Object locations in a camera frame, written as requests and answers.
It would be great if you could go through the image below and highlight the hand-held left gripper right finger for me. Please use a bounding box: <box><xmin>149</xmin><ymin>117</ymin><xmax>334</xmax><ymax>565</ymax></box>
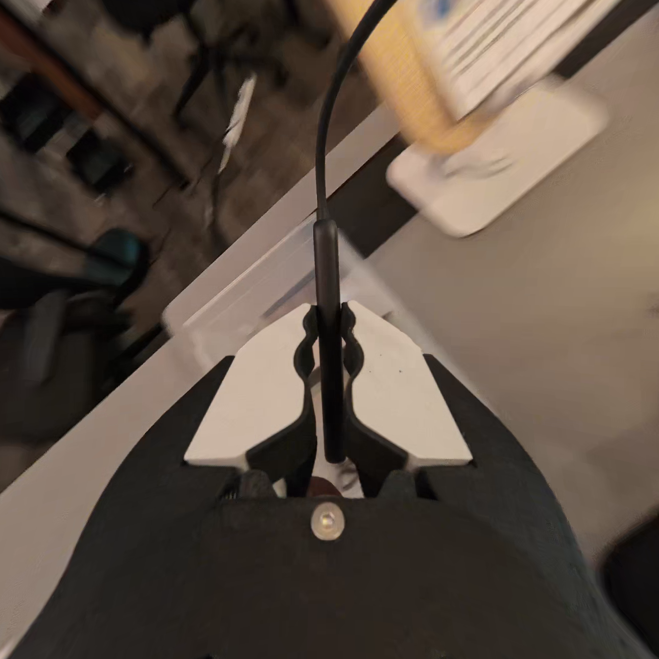
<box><xmin>343</xmin><ymin>300</ymin><xmax>474</xmax><ymax>495</ymax></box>

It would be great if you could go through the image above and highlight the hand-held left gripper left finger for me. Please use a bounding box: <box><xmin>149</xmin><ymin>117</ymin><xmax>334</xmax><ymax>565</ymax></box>
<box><xmin>184</xmin><ymin>302</ymin><xmax>318</xmax><ymax>493</ymax></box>

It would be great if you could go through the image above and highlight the clear plastic bin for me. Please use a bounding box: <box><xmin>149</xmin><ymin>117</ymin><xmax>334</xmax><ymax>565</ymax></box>
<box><xmin>163</xmin><ymin>222</ymin><xmax>413</xmax><ymax>356</ymax></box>

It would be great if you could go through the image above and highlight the slim black usb hub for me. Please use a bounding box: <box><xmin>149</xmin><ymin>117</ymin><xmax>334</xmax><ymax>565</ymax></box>
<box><xmin>312</xmin><ymin>219</ymin><xmax>348</xmax><ymax>462</ymax></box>

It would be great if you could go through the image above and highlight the slim hub black cable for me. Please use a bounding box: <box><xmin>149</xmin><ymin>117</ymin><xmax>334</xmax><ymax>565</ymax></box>
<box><xmin>314</xmin><ymin>0</ymin><xmax>398</xmax><ymax>222</ymax></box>

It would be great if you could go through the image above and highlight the black office chair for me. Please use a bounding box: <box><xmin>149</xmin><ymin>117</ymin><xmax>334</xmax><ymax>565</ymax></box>
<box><xmin>0</xmin><ymin>227</ymin><xmax>147</xmax><ymax>443</ymax></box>

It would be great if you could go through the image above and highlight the white stand base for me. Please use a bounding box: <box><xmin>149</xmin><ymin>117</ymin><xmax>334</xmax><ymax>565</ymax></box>
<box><xmin>386</xmin><ymin>78</ymin><xmax>608</xmax><ymax>239</ymax></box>

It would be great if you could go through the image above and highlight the black wrist rest pad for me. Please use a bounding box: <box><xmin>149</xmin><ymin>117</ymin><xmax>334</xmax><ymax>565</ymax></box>
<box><xmin>603</xmin><ymin>515</ymin><xmax>659</xmax><ymax>631</ymax></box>

